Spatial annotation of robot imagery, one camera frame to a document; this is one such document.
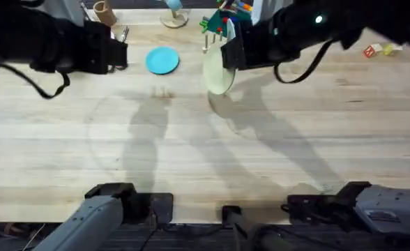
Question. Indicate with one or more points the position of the light blue cup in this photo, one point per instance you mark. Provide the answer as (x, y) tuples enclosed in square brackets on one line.
[(174, 4)]

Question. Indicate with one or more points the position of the white plate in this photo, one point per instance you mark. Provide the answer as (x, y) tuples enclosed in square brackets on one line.
[(230, 30)]

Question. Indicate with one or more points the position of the green board with toy blocks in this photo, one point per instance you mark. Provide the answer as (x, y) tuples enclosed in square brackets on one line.
[(222, 17)]

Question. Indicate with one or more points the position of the pale green plate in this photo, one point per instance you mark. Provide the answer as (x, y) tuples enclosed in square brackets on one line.
[(214, 75)]

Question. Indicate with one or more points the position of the black rail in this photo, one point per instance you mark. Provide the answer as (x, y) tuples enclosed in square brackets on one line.
[(198, 237)]

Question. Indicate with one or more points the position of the metal cutlery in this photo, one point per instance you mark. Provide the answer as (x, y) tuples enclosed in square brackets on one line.
[(124, 33)]

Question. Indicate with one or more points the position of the yellow toy block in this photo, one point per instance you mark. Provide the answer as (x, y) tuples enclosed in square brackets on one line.
[(390, 49)]

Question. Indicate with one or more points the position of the black stand post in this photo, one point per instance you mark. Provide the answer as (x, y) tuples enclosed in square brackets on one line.
[(247, 226)]

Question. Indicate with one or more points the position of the blue plate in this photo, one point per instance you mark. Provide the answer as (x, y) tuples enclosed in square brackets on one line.
[(162, 60)]

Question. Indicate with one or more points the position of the red and white toy block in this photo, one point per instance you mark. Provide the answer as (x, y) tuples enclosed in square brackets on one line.
[(371, 51)]

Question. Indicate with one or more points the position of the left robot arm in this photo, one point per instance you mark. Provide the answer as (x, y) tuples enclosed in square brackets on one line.
[(23, 38)]

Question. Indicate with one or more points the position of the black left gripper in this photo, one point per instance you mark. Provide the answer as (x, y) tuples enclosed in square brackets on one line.
[(95, 49)]

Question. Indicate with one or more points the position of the small wooden peg rack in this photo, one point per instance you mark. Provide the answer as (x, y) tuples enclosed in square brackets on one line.
[(206, 44)]

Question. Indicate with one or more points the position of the brown cardboard cup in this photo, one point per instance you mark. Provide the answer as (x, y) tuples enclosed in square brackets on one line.
[(104, 12)]

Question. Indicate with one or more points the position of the wooden cup stand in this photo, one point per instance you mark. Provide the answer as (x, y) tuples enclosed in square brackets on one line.
[(174, 20)]

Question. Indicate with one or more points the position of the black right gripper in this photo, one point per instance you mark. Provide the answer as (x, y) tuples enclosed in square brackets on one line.
[(267, 42)]

